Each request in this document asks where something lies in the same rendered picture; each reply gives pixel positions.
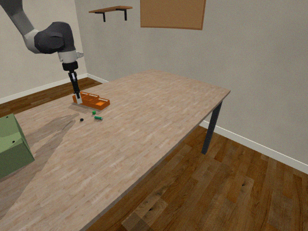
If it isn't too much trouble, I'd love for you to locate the orange three-bin rack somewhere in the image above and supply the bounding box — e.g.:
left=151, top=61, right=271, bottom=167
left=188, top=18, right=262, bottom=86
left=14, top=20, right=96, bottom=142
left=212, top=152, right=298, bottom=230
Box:
left=72, top=91, right=110, bottom=110

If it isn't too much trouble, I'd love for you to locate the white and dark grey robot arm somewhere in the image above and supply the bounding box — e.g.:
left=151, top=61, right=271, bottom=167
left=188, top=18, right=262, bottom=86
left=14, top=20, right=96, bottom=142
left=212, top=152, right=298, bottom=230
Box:
left=0, top=0, right=84, bottom=63

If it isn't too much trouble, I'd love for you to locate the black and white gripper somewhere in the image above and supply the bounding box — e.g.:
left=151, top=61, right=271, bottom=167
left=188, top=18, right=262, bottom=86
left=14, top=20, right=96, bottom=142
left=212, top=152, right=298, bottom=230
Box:
left=62, top=61, right=82, bottom=104

